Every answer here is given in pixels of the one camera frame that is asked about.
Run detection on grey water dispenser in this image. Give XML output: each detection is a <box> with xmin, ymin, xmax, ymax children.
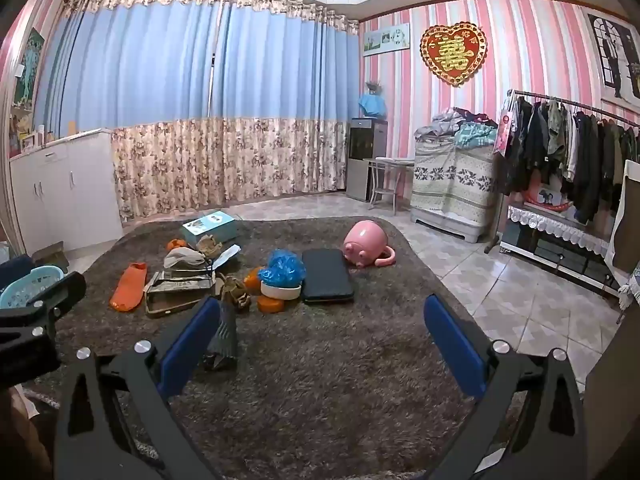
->
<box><xmin>346</xmin><ymin>116</ymin><xmax>388</xmax><ymax>202</ymax></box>

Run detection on blue floral curtain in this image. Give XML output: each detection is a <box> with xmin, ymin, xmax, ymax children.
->
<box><xmin>35</xmin><ymin>0</ymin><xmax>223</xmax><ymax>223</ymax></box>
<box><xmin>210</xmin><ymin>0</ymin><xmax>361</xmax><ymax>196</ymax></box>

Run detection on window silhouette wall poster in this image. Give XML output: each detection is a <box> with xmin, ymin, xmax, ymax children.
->
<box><xmin>585</xmin><ymin>10</ymin><xmax>640</xmax><ymax>106</ymax></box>

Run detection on pile of clothes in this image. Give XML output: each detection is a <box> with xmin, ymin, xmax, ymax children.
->
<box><xmin>414</xmin><ymin>106</ymin><xmax>501</xmax><ymax>148</ymax></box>

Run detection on silver foil wrapper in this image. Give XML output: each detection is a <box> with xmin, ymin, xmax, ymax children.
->
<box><xmin>152</xmin><ymin>275</ymin><xmax>213</xmax><ymax>295</ymax></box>

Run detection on white bowl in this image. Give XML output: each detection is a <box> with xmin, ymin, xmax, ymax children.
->
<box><xmin>260</xmin><ymin>280</ymin><xmax>303</xmax><ymax>302</ymax></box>

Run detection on brown crumpled paper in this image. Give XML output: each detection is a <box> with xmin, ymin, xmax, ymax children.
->
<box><xmin>196</xmin><ymin>236</ymin><xmax>223</xmax><ymax>261</ymax></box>

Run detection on black flat case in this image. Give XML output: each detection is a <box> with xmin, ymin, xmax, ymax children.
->
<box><xmin>301</xmin><ymin>249</ymin><xmax>355</xmax><ymax>304</ymax></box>

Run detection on green wall poster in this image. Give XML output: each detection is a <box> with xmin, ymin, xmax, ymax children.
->
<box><xmin>12</xmin><ymin>27</ymin><xmax>47</xmax><ymax>108</ymax></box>

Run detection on red heart wall decoration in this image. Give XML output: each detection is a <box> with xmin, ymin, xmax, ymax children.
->
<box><xmin>419</xmin><ymin>21</ymin><xmax>488</xmax><ymax>88</ymax></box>

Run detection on low stand with lace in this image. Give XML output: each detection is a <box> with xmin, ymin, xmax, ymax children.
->
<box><xmin>500</xmin><ymin>202</ymin><xmax>626</xmax><ymax>296</ymax></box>

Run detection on teal cardboard box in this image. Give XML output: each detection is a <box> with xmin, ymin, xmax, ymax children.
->
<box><xmin>180</xmin><ymin>209</ymin><xmax>238</xmax><ymax>246</ymax></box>

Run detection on orange cloth pouch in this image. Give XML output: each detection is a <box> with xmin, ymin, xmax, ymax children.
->
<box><xmin>110</xmin><ymin>262</ymin><xmax>148</xmax><ymax>312</ymax></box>

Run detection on pink hanging bag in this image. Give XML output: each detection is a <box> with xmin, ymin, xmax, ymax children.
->
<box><xmin>492</xmin><ymin>95</ymin><xmax>516</xmax><ymax>156</ymax></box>

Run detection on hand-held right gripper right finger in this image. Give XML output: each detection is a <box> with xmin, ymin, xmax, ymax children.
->
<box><xmin>424</xmin><ymin>294</ymin><xmax>588</xmax><ymax>480</ymax></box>

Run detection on grey ribbed cloth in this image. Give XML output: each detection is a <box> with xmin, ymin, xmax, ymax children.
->
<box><xmin>202</xmin><ymin>300</ymin><xmax>238</xmax><ymax>373</ymax></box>

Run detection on brown cloth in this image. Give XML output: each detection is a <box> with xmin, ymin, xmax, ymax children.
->
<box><xmin>215</xmin><ymin>275</ymin><xmax>252</xmax><ymax>312</ymax></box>

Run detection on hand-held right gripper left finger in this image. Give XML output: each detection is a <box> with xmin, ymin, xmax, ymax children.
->
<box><xmin>52</xmin><ymin>296</ymin><xmax>223</xmax><ymax>480</ymax></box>

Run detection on light blue plastic basket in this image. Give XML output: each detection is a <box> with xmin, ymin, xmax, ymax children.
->
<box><xmin>0</xmin><ymin>266</ymin><xmax>65</xmax><ymax>311</ymax></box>

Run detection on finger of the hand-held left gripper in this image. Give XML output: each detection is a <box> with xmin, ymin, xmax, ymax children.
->
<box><xmin>0</xmin><ymin>256</ymin><xmax>33</xmax><ymax>290</ymax></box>
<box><xmin>26</xmin><ymin>271</ymin><xmax>87</xmax><ymax>319</ymax></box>

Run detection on row of hanging clothes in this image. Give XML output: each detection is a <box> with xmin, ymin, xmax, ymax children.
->
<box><xmin>505</xmin><ymin>95</ymin><xmax>640</xmax><ymax>226</ymax></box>

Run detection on white cabinet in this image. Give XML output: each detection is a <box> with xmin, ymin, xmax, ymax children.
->
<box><xmin>9</xmin><ymin>129</ymin><xmax>125</xmax><ymax>256</ymax></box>

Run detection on brown phone case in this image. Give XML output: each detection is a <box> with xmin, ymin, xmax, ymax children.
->
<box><xmin>145</xmin><ymin>271</ymin><xmax>217</xmax><ymax>317</ymax></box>

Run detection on blue cloth cover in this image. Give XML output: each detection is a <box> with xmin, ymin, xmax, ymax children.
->
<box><xmin>357</xmin><ymin>92</ymin><xmax>388</xmax><ymax>118</ymax></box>

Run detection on metal clothes rack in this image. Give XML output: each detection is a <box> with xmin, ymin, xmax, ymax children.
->
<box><xmin>482</xmin><ymin>89</ymin><xmax>640</xmax><ymax>256</ymax></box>

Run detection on beige cloth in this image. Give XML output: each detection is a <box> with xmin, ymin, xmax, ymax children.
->
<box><xmin>164</xmin><ymin>247</ymin><xmax>208</xmax><ymax>271</ymax></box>

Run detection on chest with patterned cover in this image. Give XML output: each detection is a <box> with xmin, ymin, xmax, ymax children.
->
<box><xmin>410</xmin><ymin>137</ymin><xmax>501</xmax><ymax>243</ymax></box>

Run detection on landscape wall picture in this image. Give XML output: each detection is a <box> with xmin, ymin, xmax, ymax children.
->
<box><xmin>362</xmin><ymin>22</ymin><xmax>412</xmax><ymax>57</ymax></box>

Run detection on pink pig-shaped cup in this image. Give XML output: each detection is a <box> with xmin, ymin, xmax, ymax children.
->
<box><xmin>342</xmin><ymin>220</ymin><xmax>397</xmax><ymax>267</ymax></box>

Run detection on blue plastic bag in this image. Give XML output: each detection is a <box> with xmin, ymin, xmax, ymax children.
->
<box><xmin>256</xmin><ymin>249</ymin><xmax>307</xmax><ymax>286</ymax></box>

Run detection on dark low stool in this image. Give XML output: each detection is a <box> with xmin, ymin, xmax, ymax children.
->
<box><xmin>31</xmin><ymin>241</ymin><xmax>68</xmax><ymax>273</ymax></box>

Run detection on grey shaggy rug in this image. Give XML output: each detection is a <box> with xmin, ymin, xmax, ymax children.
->
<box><xmin>30</xmin><ymin>215</ymin><xmax>531</xmax><ymax>480</ymax></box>

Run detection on small metal stool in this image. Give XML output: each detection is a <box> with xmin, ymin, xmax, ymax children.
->
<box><xmin>364</xmin><ymin>156</ymin><xmax>415</xmax><ymax>213</ymax></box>

